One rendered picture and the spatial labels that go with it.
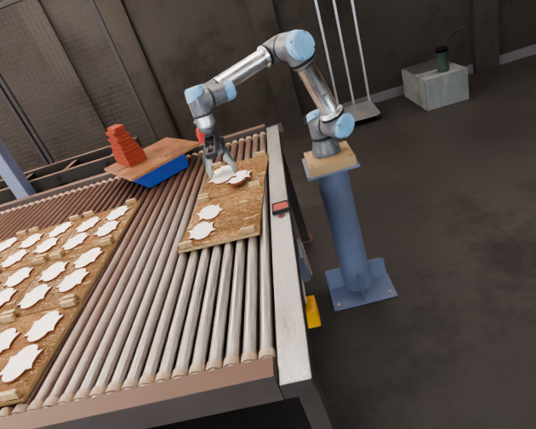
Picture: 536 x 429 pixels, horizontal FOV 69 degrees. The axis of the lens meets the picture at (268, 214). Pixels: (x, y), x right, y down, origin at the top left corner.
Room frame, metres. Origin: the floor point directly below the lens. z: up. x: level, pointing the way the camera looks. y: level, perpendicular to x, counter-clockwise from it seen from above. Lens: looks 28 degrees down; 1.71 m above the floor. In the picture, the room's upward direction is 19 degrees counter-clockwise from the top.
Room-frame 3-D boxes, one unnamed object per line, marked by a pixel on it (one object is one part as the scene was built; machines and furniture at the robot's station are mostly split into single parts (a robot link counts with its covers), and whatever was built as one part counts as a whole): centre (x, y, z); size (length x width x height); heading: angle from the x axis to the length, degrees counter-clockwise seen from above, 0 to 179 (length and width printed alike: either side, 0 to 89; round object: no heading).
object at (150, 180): (2.49, 0.58, 0.97); 0.31 x 0.31 x 0.10; 31
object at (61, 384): (1.77, 0.63, 0.90); 1.95 x 0.05 x 0.05; 172
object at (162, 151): (2.56, 0.60, 1.03); 0.50 x 0.50 x 0.02; 31
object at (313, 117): (1.90, -0.40, 1.09); 0.13 x 0.12 x 0.14; 24
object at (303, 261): (1.29, -0.04, 0.77); 0.14 x 0.11 x 0.18; 172
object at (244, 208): (1.57, 0.19, 0.93); 0.41 x 0.35 x 0.02; 168
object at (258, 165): (1.98, 0.10, 0.93); 0.41 x 0.35 x 0.02; 167
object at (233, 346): (1.69, 0.09, 0.90); 1.95 x 0.05 x 0.05; 172
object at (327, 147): (1.91, -0.40, 0.97); 0.15 x 0.15 x 0.10
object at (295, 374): (1.66, -0.08, 0.89); 2.08 x 0.08 x 0.06; 172
